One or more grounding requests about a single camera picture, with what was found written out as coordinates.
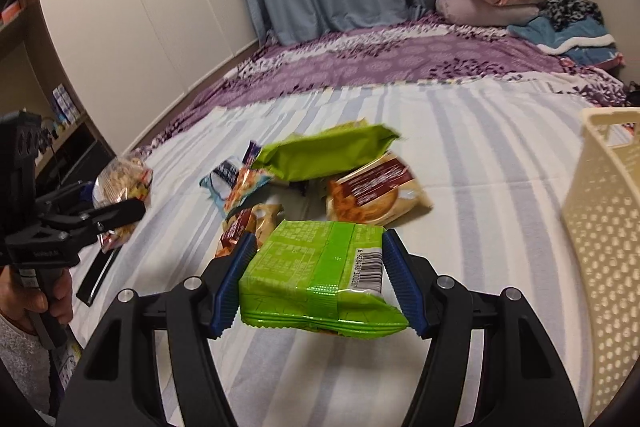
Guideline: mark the person's left hand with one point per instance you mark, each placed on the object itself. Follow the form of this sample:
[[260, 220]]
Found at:
[[17, 302]]

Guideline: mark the white wardrobe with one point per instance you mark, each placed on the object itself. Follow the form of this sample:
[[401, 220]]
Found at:
[[131, 61]]

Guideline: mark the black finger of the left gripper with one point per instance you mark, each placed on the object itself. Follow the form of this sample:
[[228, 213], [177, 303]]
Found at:
[[112, 217]]

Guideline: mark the striped white grey blanket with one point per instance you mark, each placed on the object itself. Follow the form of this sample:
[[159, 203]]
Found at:
[[495, 158]]

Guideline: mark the brown beige pastry snack pack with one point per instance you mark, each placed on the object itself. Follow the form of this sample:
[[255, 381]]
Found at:
[[378, 193]]

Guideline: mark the long green snack bag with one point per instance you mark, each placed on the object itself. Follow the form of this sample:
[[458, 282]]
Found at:
[[342, 148]]

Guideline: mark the dark red small snack pack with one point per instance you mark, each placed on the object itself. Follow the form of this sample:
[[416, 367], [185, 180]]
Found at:
[[260, 220]]

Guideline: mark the black bag at bedside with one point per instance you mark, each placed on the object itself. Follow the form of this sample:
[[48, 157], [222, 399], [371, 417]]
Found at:
[[633, 95]]

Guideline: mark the lilac pillow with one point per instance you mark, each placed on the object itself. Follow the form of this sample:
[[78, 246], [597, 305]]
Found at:
[[481, 14]]

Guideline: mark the orange nut snack pack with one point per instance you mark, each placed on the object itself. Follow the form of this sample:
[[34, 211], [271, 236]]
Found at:
[[248, 180]]

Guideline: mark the black white patterned cloth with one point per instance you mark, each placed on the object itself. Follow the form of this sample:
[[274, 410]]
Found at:
[[563, 13]]

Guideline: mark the light blue egg roll pack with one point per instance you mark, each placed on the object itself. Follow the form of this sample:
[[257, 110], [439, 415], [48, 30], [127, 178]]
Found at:
[[220, 182]]

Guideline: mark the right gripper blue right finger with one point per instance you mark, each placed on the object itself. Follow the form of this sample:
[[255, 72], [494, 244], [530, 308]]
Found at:
[[410, 278]]

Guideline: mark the clear bag of nuts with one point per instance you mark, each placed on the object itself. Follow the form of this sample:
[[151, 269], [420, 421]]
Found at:
[[123, 178]]

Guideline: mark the grey fleece left sleeve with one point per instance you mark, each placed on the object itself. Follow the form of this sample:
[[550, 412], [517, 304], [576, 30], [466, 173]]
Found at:
[[32, 370]]

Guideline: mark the cream perforated plastic basket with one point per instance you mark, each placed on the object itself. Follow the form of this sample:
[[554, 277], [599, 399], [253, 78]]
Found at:
[[601, 217]]

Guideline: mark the black flat remote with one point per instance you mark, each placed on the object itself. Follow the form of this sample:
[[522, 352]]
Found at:
[[95, 276]]

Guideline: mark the wooden shelf unit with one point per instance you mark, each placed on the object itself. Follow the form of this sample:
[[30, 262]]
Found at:
[[33, 79]]

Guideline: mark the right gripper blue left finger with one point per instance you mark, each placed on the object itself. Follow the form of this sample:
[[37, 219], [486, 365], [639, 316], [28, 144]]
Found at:
[[225, 286]]

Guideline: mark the purple floral bed sheet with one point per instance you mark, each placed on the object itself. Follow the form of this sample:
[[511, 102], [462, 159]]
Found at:
[[428, 50]]

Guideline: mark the green snack pack with barcode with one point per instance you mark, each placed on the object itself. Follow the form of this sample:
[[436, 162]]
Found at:
[[322, 277]]

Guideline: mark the teal white fleece garment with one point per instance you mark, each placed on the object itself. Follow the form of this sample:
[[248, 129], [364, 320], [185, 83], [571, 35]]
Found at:
[[585, 42]]

